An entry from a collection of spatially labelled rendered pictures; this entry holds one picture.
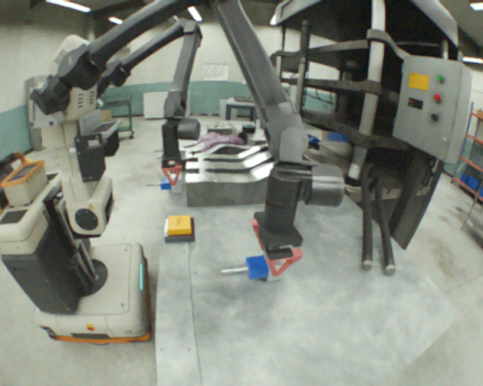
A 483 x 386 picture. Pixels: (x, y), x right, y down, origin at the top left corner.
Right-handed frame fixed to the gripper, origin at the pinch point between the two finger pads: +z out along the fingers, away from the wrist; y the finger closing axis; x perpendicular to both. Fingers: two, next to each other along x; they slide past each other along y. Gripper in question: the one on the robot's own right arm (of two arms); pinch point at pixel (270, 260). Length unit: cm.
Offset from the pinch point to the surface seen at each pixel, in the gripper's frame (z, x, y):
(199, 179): -4.9, 12.8, 30.7
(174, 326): 4.5, 20.7, -10.6
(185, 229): 0.8, 17.5, 13.9
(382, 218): -1.1, -40.9, 6.1
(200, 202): 2.5, 12.8, 29.4
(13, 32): -253, 479, 407
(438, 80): -52, -70, 15
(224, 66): -110, -93, 747
